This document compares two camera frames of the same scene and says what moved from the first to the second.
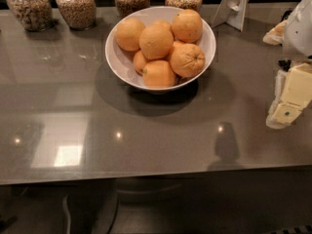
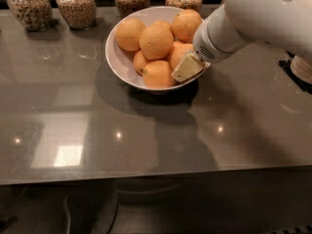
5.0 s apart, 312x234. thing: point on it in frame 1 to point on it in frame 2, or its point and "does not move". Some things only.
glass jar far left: (32, 7) does not move
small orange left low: (138, 61) does not move
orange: (128, 34) does not move
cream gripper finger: (282, 115) to (190, 65)
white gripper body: (299, 29) to (206, 44)
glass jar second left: (77, 2) does not move
